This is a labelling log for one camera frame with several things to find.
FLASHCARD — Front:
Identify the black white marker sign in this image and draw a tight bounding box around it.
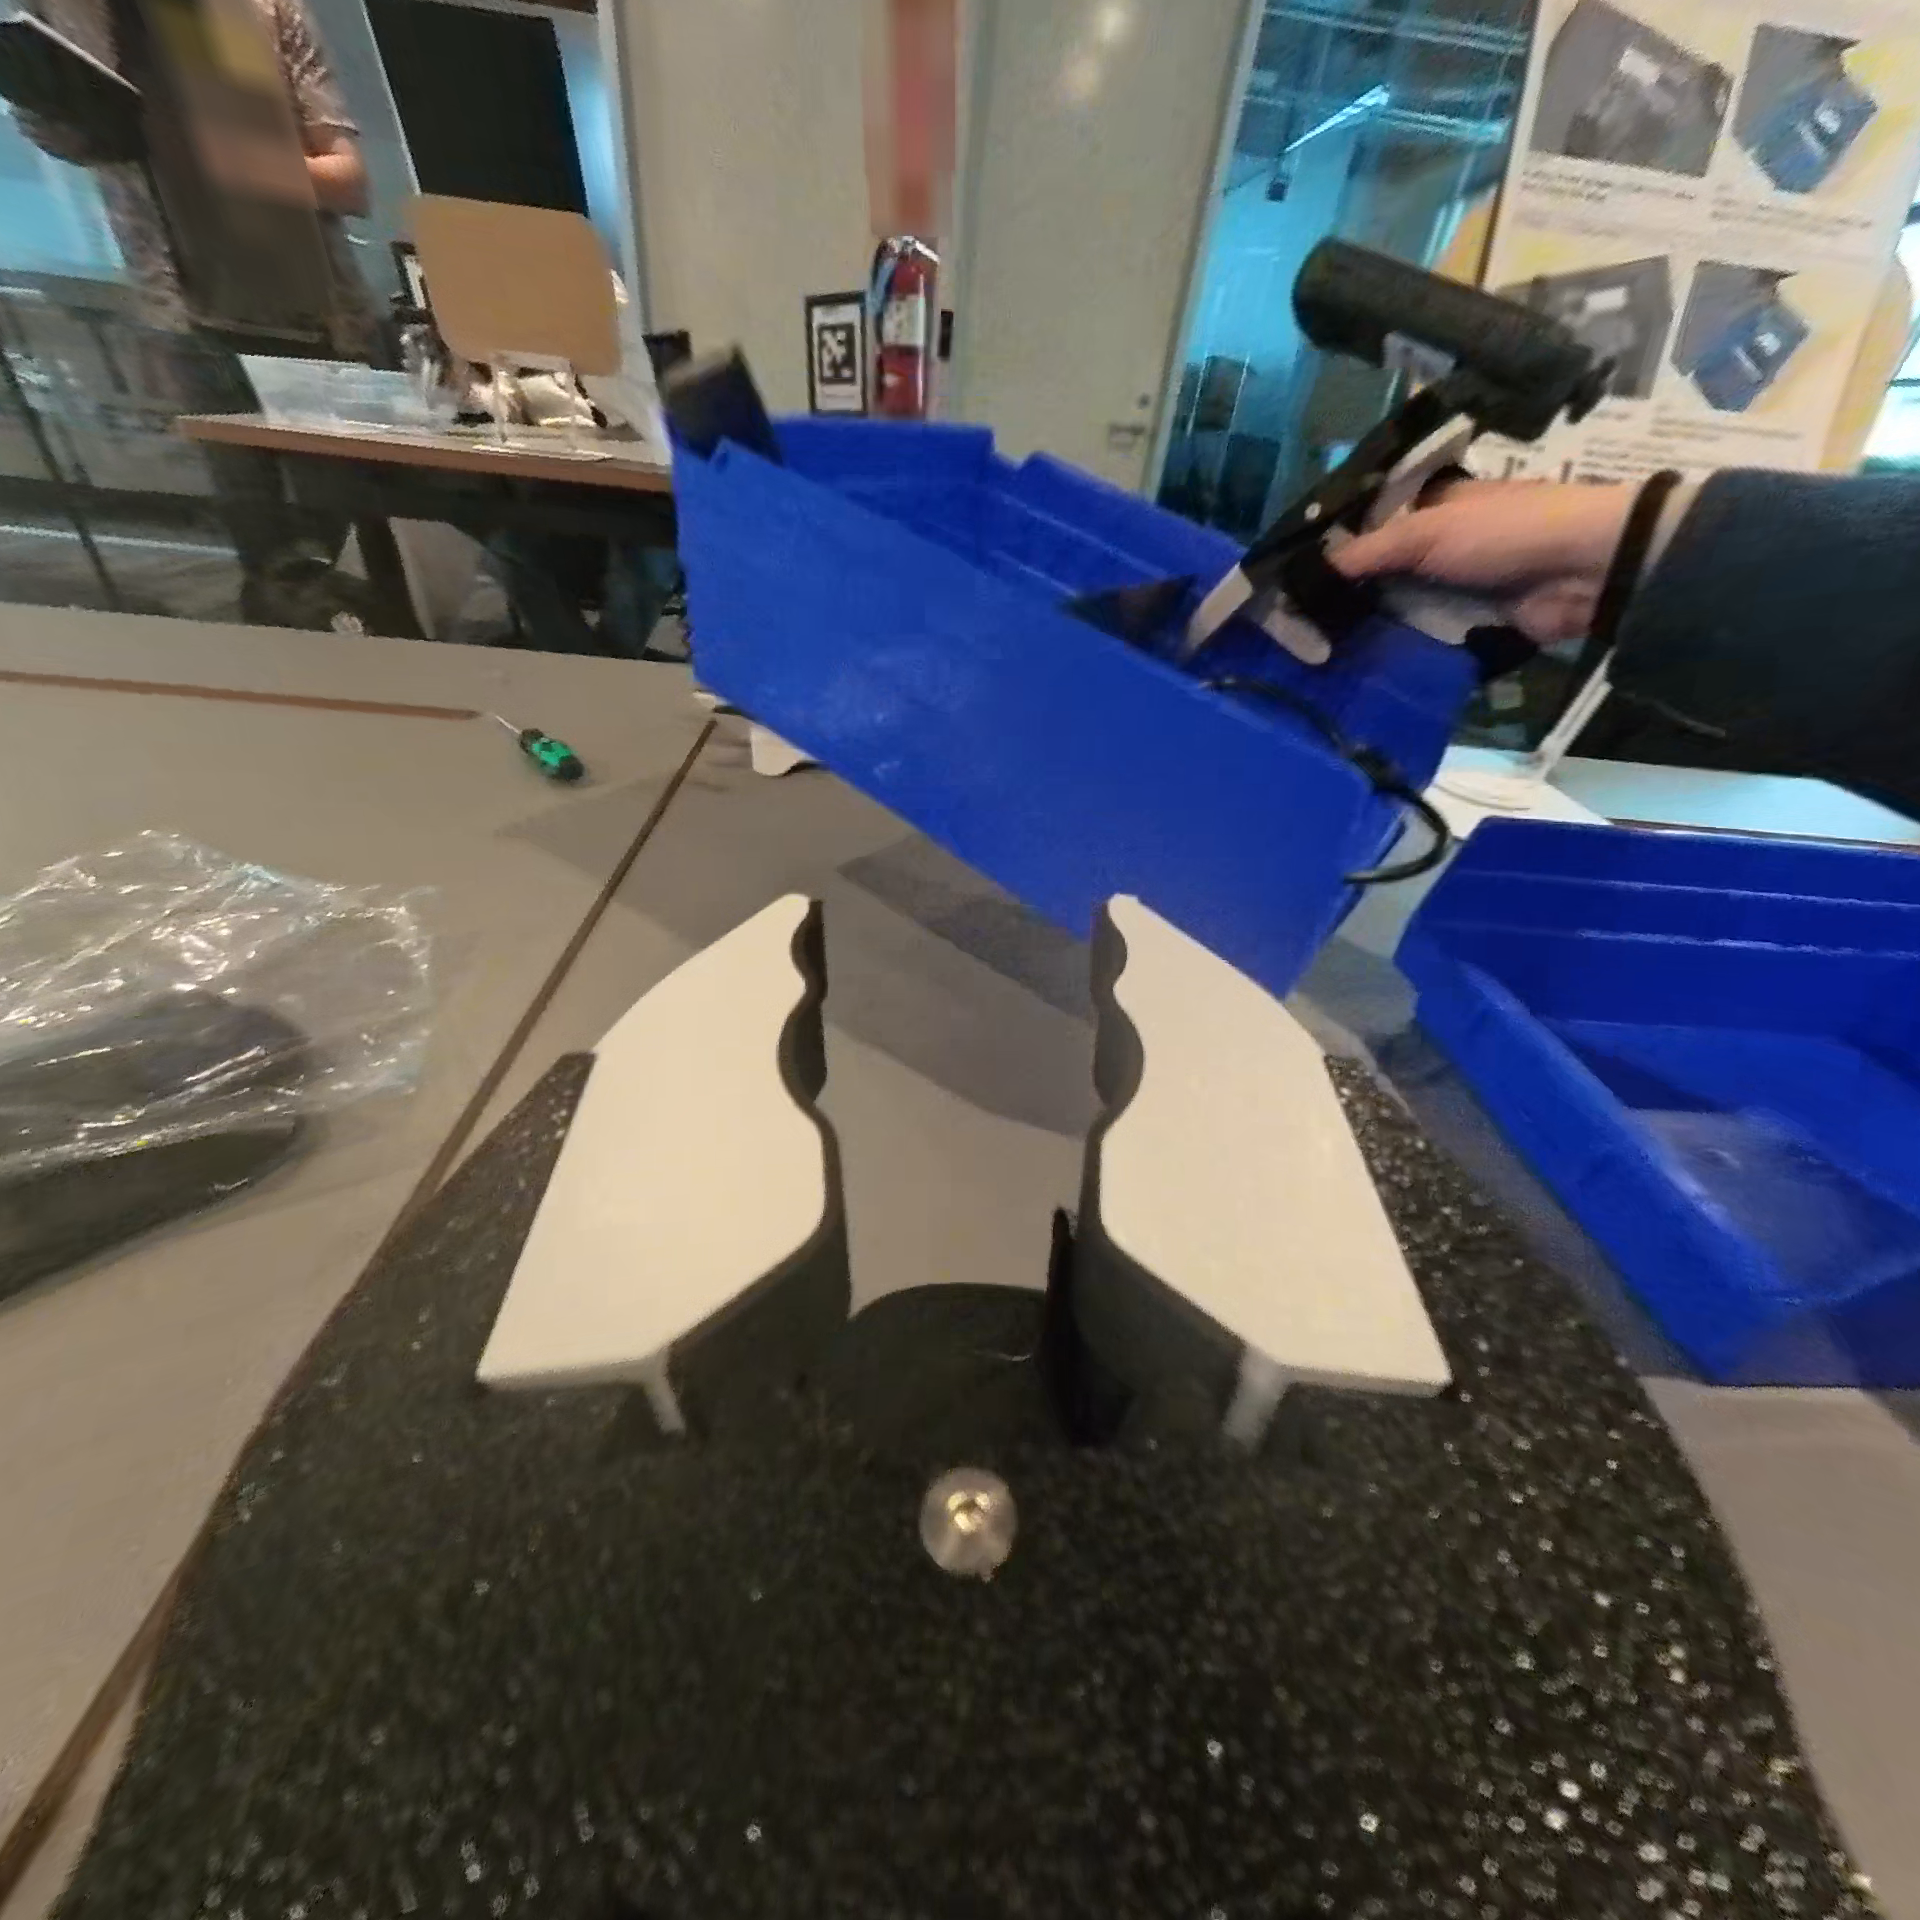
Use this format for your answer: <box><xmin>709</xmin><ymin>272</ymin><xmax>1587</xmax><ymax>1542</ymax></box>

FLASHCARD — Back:
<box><xmin>805</xmin><ymin>293</ymin><xmax>874</xmax><ymax>413</ymax></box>

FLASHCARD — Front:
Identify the person's right hand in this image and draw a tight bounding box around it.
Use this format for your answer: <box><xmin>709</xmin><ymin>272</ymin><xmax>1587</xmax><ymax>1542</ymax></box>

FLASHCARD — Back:
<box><xmin>1331</xmin><ymin>477</ymin><xmax>1643</xmax><ymax>647</ymax></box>

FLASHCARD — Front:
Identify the black pouch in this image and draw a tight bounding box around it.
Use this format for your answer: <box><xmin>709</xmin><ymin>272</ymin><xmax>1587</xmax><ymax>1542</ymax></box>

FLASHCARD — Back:
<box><xmin>0</xmin><ymin>990</ymin><xmax>308</xmax><ymax>1299</ymax></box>

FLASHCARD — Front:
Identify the clear plastic bag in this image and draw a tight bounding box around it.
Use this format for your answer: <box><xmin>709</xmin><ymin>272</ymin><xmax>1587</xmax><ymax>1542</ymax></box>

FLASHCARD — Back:
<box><xmin>0</xmin><ymin>831</ymin><xmax>436</xmax><ymax>1308</ymax></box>

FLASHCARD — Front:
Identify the blue plastic bin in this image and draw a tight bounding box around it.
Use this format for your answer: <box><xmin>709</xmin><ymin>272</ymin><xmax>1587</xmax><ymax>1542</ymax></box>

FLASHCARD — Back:
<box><xmin>667</xmin><ymin>420</ymin><xmax>1479</xmax><ymax>999</ymax></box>
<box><xmin>1395</xmin><ymin>816</ymin><xmax>1920</xmax><ymax>1390</ymax></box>

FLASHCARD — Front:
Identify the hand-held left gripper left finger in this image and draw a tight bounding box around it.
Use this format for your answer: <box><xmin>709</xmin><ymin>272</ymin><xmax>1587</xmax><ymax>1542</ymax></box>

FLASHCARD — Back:
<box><xmin>478</xmin><ymin>892</ymin><xmax>847</xmax><ymax>1437</ymax></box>

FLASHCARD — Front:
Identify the green handled screwdriver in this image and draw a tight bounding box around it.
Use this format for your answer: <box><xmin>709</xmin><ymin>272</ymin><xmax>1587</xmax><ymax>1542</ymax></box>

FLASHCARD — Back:
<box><xmin>478</xmin><ymin>710</ymin><xmax>590</xmax><ymax>784</ymax></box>

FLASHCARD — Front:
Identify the red fire extinguisher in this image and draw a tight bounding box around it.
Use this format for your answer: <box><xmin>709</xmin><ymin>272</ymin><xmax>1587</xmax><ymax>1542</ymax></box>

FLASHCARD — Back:
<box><xmin>874</xmin><ymin>235</ymin><xmax>942</xmax><ymax>419</ymax></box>

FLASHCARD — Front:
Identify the brown topped table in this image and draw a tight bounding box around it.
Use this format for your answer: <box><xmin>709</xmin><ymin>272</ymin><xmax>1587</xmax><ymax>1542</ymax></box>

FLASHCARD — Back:
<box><xmin>175</xmin><ymin>411</ymin><xmax>676</xmax><ymax>633</ymax></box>

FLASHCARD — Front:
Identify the clear board stand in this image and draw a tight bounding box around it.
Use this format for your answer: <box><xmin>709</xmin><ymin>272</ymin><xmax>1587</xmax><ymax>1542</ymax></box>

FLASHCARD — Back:
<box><xmin>1439</xmin><ymin>644</ymin><xmax>1618</xmax><ymax>816</ymax></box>

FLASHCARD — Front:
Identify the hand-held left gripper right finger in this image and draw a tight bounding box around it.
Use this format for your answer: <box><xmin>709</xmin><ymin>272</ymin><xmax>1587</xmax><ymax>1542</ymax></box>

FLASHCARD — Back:
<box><xmin>1047</xmin><ymin>896</ymin><xmax>1454</xmax><ymax>1449</ymax></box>

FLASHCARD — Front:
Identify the dark grey block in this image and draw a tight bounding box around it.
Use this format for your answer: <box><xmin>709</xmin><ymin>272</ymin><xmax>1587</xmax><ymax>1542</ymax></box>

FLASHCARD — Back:
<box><xmin>662</xmin><ymin>347</ymin><xmax>781</xmax><ymax>464</ymax></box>

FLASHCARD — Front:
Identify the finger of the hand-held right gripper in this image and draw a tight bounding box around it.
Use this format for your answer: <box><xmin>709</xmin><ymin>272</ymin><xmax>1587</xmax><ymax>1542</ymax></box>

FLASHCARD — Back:
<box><xmin>1176</xmin><ymin>558</ymin><xmax>1279</xmax><ymax>665</ymax></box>

